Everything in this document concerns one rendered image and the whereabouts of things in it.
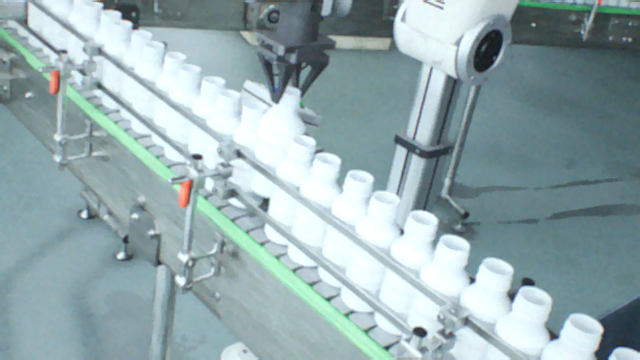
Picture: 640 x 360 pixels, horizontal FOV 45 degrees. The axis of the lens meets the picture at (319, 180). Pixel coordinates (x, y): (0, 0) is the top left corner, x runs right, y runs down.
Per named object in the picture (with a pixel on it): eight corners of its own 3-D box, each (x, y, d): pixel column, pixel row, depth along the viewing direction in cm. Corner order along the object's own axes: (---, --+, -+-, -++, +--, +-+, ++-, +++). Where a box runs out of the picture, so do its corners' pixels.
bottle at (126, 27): (138, 110, 150) (144, 28, 143) (108, 113, 146) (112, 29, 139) (126, 98, 154) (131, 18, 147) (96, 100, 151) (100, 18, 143)
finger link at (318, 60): (321, 107, 114) (333, 46, 110) (284, 113, 109) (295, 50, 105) (293, 90, 118) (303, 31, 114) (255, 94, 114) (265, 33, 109)
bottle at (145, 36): (132, 107, 151) (138, 25, 143) (158, 117, 149) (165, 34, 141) (113, 116, 145) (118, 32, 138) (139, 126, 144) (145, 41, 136)
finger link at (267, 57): (315, 108, 113) (327, 47, 109) (276, 114, 108) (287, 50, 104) (286, 91, 117) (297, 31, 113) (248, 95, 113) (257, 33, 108)
